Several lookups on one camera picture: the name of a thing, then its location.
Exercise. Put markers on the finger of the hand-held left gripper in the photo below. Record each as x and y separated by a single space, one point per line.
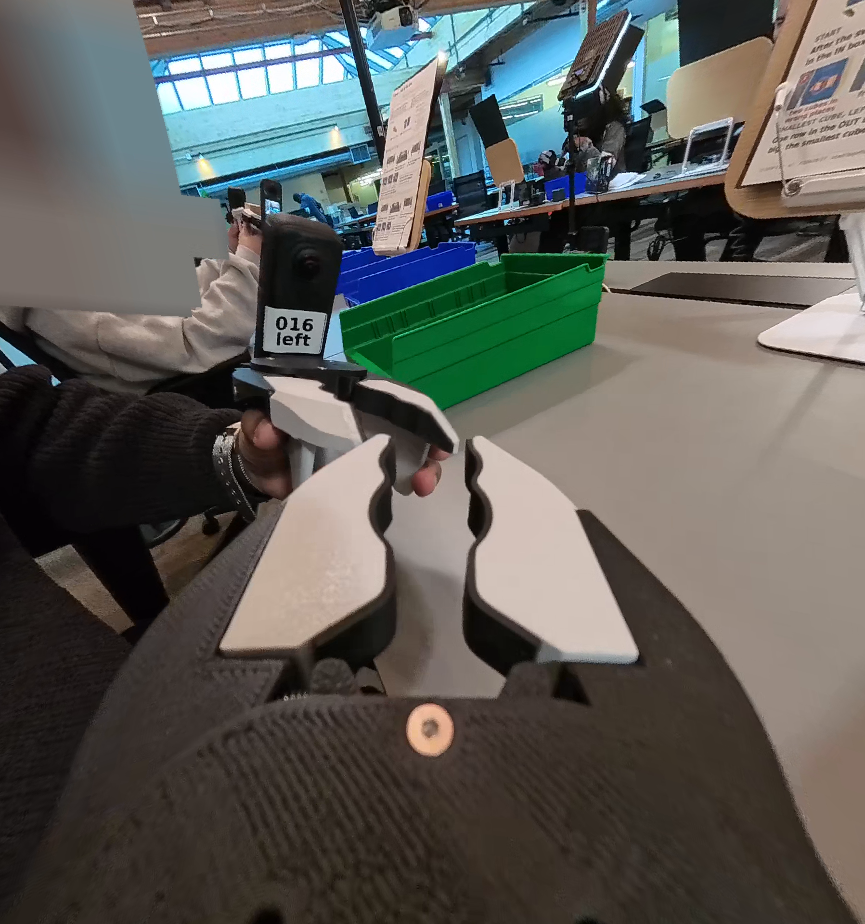
403 401
313 419

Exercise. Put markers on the grey wristwatch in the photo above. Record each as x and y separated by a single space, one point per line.
234 469

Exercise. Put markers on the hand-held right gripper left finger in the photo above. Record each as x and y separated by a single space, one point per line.
317 570

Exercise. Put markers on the green plastic bin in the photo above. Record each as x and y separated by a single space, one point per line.
475 325

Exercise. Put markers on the black floor lamp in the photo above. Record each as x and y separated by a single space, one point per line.
364 86

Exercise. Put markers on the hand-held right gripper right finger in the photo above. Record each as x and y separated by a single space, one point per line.
548 577

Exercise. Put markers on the grey desk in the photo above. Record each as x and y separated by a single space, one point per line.
692 469

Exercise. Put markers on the instruction sheet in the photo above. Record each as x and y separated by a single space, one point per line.
836 108
403 144

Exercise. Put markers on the person's left hand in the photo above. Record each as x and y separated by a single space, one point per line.
262 455

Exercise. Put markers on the long wooden table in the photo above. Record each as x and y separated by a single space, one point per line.
620 189

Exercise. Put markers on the black box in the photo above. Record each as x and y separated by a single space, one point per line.
587 239

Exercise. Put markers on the blue plastic bin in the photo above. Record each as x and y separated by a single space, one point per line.
566 186
418 263

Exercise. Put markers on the black studio light panel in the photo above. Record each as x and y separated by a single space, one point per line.
598 58

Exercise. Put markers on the person's black sweater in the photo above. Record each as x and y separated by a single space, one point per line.
28 686

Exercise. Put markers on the person's left forearm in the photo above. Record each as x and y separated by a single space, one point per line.
100 447

